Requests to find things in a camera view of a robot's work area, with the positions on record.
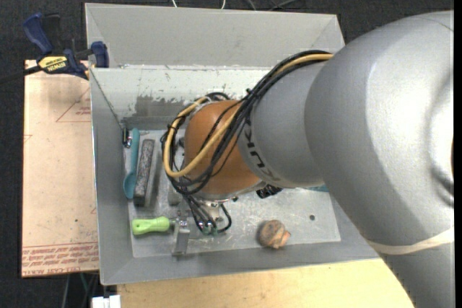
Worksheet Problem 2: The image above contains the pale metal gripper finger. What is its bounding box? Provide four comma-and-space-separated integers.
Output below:
171, 226, 191, 258
167, 185, 184, 207

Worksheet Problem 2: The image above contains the brown cardboard board, red print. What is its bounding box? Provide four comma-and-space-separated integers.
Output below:
20, 59, 100, 279

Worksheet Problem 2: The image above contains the teal plastic spoon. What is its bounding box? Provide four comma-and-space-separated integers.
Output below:
123, 127, 141, 201

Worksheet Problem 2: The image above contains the black cylinder on white bracket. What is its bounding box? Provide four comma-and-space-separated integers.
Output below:
256, 184, 283, 200

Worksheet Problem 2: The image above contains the green-handled small tool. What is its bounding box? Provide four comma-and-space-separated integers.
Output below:
131, 216, 178, 237

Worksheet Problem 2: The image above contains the grey speckled flat block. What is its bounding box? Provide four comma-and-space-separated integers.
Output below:
133, 138, 157, 207

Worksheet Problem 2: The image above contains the brown round lumpy ball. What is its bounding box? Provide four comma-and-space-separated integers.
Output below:
256, 219, 292, 250

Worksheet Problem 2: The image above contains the grey metal bin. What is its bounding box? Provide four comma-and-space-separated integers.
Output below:
84, 2, 380, 286

